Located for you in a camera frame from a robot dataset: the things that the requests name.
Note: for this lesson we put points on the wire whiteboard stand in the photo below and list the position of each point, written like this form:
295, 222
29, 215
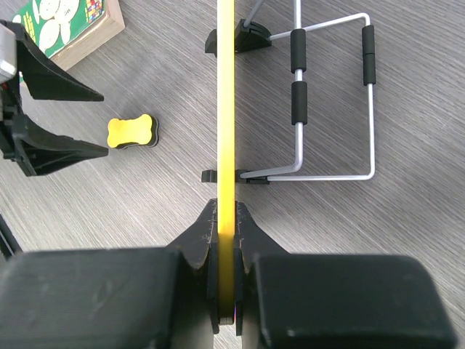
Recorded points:
304, 97

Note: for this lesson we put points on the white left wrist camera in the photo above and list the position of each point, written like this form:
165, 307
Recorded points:
8, 54

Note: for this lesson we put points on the yellow bone-shaped eraser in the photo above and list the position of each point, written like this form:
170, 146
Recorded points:
141, 131

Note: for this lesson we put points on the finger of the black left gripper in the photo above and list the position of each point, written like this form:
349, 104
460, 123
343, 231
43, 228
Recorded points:
46, 80
39, 152

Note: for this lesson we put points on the green paperback book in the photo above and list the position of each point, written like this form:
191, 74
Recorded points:
67, 31

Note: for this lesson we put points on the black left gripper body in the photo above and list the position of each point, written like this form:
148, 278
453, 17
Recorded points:
11, 106

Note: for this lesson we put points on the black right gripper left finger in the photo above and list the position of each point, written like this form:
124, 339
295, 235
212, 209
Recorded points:
150, 297

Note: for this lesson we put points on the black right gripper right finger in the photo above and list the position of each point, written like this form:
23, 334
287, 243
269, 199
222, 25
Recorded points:
289, 300

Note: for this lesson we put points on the yellow framed whiteboard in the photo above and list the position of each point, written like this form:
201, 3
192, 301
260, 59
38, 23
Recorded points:
226, 157

